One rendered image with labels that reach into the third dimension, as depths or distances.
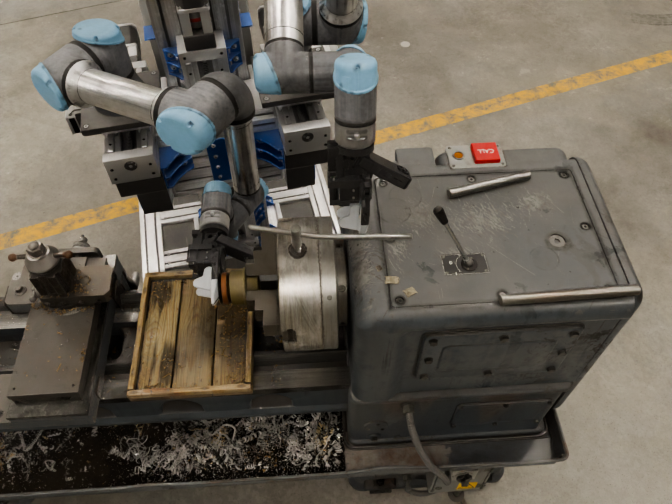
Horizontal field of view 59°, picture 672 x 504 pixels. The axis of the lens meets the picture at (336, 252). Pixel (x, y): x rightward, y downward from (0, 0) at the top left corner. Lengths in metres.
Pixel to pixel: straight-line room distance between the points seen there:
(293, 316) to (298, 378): 0.30
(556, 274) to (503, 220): 0.17
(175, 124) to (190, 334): 0.57
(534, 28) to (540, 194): 2.96
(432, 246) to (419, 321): 0.18
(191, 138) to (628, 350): 2.08
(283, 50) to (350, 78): 0.17
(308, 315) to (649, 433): 1.72
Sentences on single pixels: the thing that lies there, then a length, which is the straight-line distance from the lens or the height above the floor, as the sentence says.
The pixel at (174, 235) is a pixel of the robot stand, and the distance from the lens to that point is 2.71.
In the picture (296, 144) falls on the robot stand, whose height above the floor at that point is 1.07.
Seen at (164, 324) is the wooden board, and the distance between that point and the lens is 1.66.
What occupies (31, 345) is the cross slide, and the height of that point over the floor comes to 0.97.
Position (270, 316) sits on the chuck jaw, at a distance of 1.34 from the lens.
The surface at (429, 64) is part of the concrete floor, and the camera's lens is 3.88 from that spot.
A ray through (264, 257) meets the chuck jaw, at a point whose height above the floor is 1.15.
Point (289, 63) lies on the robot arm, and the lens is 1.15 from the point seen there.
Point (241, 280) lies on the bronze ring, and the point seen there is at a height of 1.12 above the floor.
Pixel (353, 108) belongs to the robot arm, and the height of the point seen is 1.59.
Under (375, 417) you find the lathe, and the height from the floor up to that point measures 0.73.
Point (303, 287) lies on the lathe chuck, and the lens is 1.27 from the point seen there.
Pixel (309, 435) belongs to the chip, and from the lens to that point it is 1.81.
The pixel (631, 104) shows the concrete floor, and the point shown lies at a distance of 3.93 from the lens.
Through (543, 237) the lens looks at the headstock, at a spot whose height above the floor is 1.25.
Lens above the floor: 2.27
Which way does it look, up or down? 54 degrees down
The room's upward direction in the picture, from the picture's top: straight up
